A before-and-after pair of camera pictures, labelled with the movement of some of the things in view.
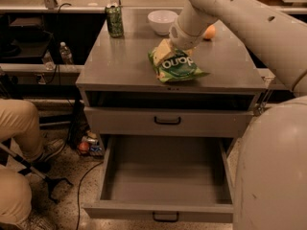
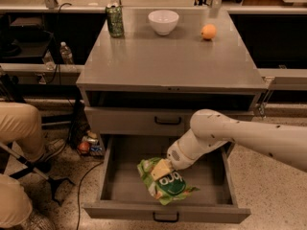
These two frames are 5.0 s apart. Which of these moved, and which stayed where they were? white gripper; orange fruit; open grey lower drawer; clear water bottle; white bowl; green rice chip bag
Moved: white gripper; green rice chip bag
Stayed: orange fruit; clear water bottle; open grey lower drawer; white bowl
